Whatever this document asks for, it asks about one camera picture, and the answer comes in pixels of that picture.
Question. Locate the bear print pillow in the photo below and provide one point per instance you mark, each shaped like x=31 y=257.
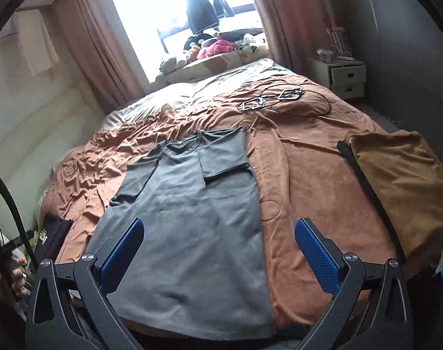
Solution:
x=207 y=65

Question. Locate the beige bed sheet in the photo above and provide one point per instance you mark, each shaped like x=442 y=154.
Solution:
x=214 y=84

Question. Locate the small dark hanging garment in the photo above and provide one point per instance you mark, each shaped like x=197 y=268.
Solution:
x=223 y=3

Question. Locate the bed with cream headboard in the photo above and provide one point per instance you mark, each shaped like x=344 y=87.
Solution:
x=32 y=146

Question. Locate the cream hanging cloth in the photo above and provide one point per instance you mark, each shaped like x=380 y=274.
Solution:
x=35 y=40

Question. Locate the folded brown shirt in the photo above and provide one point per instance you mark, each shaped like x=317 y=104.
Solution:
x=400 y=182

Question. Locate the person's left hand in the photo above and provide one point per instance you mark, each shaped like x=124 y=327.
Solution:
x=19 y=277

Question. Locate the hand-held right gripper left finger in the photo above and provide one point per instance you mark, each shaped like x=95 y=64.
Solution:
x=121 y=255

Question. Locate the window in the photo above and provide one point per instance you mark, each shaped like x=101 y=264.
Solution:
x=152 y=7

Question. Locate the large dark hanging garment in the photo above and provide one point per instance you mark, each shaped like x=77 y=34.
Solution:
x=201 y=3

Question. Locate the black printed bag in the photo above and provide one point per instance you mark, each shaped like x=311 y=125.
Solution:
x=52 y=233

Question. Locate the grey t-shirt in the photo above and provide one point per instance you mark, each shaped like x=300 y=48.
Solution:
x=192 y=226

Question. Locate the pink curtain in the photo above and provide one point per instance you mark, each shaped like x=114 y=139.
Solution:
x=94 y=43
x=279 y=14

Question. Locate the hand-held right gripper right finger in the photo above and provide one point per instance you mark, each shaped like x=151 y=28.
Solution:
x=316 y=259

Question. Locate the white nightstand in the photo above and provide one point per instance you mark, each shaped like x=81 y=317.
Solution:
x=347 y=76

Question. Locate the orange-brown blanket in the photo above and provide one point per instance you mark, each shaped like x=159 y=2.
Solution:
x=309 y=175

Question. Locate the pile of plush toys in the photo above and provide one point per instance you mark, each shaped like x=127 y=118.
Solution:
x=214 y=45

